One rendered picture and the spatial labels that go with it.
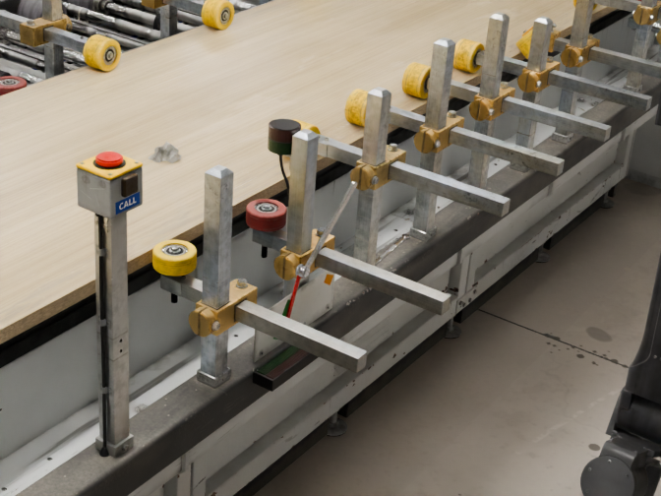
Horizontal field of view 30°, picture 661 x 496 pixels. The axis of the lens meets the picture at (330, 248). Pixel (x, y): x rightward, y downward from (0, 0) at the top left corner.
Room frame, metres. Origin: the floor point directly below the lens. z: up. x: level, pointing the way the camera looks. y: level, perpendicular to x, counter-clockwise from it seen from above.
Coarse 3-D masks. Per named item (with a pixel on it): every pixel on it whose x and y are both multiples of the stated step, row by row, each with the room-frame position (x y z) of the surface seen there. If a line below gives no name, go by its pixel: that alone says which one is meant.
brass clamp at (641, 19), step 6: (642, 6) 3.54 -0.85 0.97; (654, 6) 3.55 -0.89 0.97; (660, 6) 3.57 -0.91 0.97; (636, 12) 3.53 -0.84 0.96; (642, 12) 3.52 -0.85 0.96; (648, 12) 3.51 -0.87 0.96; (654, 12) 3.53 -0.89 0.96; (636, 18) 3.52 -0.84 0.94; (642, 18) 3.51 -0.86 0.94; (648, 18) 3.51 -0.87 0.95; (654, 18) 3.54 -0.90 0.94; (642, 24) 3.51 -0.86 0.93; (648, 24) 3.52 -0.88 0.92
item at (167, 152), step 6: (168, 144) 2.42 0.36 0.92; (156, 150) 2.40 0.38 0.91; (162, 150) 2.41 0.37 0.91; (168, 150) 2.39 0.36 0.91; (174, 150) 2.40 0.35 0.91; (150, 156) 2.37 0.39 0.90; (156, 156) 2.36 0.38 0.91; (162, 156) 2.37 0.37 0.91; (168, 156) 2.37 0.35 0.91; (174, 156) 2.36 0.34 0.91; (180, 156) 2.37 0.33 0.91
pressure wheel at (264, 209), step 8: (256, 200) 2.20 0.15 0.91; (264, 200) 2.20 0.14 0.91; (272, 200) 2.20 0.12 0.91; (248, 208) 2.16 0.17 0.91; (256, 208) 2.17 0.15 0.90; (264, 208) 2.16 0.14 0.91; (272, 208) 2.17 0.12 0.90; (280, 208) 2.17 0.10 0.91; (248, 216) 2.15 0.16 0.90; (256, 216) 2.13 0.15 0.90; (264, 216) 2.13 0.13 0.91; (272, 216) 2.13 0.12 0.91; (280, 216) 2.14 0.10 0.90; (248, 224) 2.15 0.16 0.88; (256, 224) 2.13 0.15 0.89; (264, 224) 2.13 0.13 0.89; (272, 224) 2.13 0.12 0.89; (280, 224) 2.14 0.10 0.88; (264, 248) 2.16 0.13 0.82; (264, 256) 2.16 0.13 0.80
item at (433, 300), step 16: (256, 240) 2.16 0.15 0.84; (272, 240) 2.14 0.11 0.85; (320, 256) 2.08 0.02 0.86; (336, 256) 2.08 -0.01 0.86; (336, 272) 2.06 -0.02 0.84; (352, 272) 2.04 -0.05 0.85; (368, 272) 2.02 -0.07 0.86; (384, 272) 2.03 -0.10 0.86; (384, 288) 2.00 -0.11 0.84; (400, 288) 1.98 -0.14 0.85; (416, 288) 1.97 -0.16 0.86; (432, 288) 1.98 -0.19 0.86; (416, 304) 1.96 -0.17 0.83; (432, 304) 1.95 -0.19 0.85; (448, 304) 1.95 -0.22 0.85
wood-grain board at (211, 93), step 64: (320, 0) 3.58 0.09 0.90; (384, 0) 3.63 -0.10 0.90; (448, 0) 3.68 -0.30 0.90; (512, 0) 3.74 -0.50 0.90; (128, 64) 2.92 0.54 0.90; (192, 64) 2.95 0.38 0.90; (256, 64) 2.99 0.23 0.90; (320, 64) 3.03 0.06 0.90; (384, 64) 3.06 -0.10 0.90; (0, 128) 2.46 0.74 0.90; (64, 128) 2.49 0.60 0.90; (128, 128) 2.52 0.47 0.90; (192, 128) 2.55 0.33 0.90; (256, 128) 2.57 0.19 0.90; (320, 128) 2.60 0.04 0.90; (0, 192) 2.16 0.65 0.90; (64, 192) 2.18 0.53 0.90; (192, 192) 2.22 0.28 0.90; (256, 192) 2.24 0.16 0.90; (0, 256) 1.91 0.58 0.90; (64, 256) 1.92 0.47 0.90; (128, 256) 1.94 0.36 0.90; (0, 320) 1.70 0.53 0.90
